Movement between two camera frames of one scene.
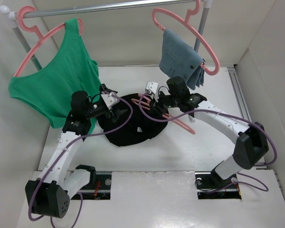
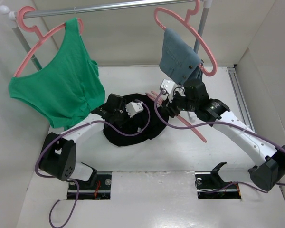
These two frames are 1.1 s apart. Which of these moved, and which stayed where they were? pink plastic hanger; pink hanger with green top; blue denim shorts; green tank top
Moved: pink plastic hanger
Stayed: blue denim shorts; pink hanger with green top; green tank top
